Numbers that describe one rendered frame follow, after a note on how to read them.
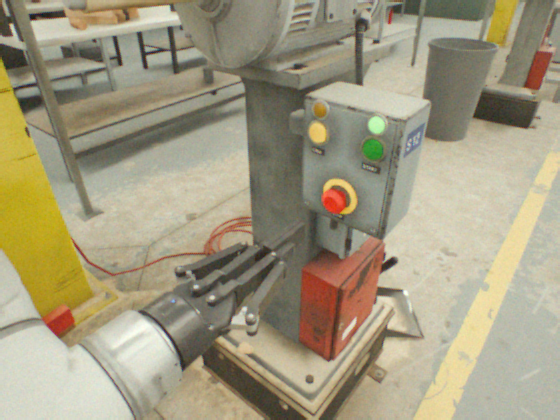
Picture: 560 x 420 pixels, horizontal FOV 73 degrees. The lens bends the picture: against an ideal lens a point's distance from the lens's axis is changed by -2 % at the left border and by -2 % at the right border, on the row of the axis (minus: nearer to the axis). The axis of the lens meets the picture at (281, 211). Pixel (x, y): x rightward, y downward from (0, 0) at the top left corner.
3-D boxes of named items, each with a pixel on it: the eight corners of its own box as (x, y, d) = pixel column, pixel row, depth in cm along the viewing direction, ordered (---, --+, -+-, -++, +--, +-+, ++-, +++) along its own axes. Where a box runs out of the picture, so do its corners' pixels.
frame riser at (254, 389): (275, 285, 179) (275, 243, 165) (397, 356, 147) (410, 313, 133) (190, 360, 146) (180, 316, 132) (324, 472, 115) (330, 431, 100)
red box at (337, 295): (341, 295, 132) (353, 207, 111) (374, 313, 126) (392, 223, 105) (298, 343, 116) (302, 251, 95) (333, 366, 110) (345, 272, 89)
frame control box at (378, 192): (341, 175, 89) (353, 59, 75) (431, 207, 78) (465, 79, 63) (274, 224, 73) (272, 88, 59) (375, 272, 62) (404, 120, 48)
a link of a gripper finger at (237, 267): (201, 317, 43) (193, 312, 44) (264, 264, 50) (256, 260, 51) (197, 293, 41) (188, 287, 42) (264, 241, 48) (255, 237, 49)
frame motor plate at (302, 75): (307, 42, 103) (307, 27, 101) (389, 55, 91) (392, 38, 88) (207, 69, 80) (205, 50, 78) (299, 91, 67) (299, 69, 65)
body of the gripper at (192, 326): (141, 343, 42) (203, 295, 48) (191, 389, 38) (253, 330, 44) (125, 296, 38) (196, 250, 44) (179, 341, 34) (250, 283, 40)
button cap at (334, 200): (331, 199, 63) (333, 178, 61) (353, 208, 61) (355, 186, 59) (318, 210, 61) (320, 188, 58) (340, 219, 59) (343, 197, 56)
